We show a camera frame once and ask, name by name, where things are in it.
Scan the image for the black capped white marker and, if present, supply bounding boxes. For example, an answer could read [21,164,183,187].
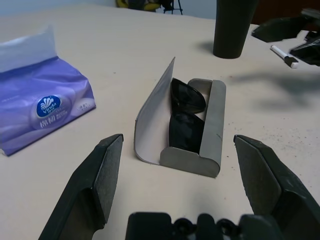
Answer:
[270,44,300,69]

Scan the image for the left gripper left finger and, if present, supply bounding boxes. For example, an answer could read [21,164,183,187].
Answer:
[37,133,124,240]

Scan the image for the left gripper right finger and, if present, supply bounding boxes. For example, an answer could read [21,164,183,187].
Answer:
[233,134,320,240]

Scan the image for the purple tissue pack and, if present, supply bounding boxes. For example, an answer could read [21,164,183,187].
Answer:
[0,23,97,157]

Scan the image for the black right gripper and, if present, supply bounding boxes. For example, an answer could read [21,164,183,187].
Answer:
[251,8,320,66]

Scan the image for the black sunglasses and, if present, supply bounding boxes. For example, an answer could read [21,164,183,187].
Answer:
[167,77,207,154]

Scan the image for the black plastic cup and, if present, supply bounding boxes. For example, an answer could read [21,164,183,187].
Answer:
[212,0,260,60]

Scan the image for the black tripod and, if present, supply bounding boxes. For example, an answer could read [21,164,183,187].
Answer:
[162,0,183,15]

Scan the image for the wooden stool yellow-green seat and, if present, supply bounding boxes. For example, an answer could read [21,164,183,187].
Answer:
[114,0,162,12]

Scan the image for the dark brown door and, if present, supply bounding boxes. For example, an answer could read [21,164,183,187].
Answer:
[249,0,320,26]

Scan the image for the grey glasses case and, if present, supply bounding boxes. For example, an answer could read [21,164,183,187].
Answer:
[134,56,227,179]

